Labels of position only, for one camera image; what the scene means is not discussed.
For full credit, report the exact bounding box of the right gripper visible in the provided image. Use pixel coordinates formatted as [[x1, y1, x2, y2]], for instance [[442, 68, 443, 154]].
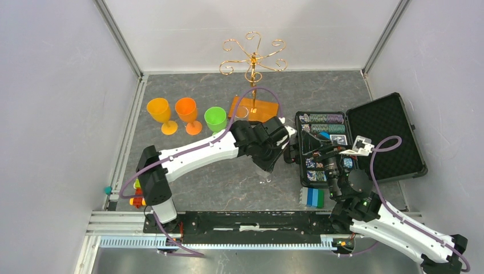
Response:
[[300, 130, 353, 199]]

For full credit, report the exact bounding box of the clear glass back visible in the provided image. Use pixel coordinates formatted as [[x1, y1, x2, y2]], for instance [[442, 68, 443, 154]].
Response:
[[256, 168, 273, 183]]

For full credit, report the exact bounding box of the green wine glass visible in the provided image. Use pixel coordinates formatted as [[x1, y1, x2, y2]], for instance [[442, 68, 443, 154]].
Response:
[[204, 106, 227, 135]]

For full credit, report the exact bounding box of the orange wine glass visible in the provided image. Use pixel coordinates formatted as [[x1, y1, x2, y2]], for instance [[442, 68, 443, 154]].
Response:
[[175, 97, 202, 135]]

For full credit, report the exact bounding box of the yellow wine glass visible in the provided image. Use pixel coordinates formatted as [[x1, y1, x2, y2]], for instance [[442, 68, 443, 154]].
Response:
[[147, 98, 178, 135]]

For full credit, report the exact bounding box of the clear flute glass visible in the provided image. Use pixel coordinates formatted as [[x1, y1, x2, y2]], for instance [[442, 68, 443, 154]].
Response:
[[233, 106, 249, 121]]

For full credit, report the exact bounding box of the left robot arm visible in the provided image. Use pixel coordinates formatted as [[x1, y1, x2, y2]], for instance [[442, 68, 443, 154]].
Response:
[[136, 116, 297, 233]]

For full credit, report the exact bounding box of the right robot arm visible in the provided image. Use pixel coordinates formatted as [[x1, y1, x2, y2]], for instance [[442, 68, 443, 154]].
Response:
[[300, 131, 471, 273]]

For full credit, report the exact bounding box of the blue round chip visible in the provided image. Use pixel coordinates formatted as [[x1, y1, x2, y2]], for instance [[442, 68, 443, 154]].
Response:
[[317, 132, 330, 140]]

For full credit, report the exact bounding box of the blue playing card deck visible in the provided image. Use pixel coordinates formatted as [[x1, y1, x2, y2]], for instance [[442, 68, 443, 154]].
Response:
[[330, 134, 348, 146]]

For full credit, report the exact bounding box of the blue green brick stack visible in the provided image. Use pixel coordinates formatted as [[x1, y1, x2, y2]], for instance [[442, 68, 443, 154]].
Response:
[[300, 187, 324, 208]]

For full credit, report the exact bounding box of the black poker chip case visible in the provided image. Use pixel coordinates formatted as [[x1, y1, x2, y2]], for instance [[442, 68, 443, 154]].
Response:
[[284, 92, 428, 188]]

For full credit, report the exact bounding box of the toy brick car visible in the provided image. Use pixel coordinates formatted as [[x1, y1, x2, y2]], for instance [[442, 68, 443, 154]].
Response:
[[129, 179, 146, 208]]

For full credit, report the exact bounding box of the teal small object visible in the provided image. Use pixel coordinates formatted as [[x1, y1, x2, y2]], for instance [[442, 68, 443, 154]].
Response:
[[104, 186, 112, 196]]

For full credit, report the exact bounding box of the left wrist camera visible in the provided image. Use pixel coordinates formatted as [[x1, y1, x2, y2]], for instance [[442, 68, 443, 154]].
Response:
[[276, 117, 297, 148]]

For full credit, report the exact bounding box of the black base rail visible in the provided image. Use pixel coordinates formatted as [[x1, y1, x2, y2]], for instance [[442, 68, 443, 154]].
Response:
[[163, 211, 357, 244]]

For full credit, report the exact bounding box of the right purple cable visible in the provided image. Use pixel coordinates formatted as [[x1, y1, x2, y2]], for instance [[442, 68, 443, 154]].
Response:
[[336, 135, 471, 273]]

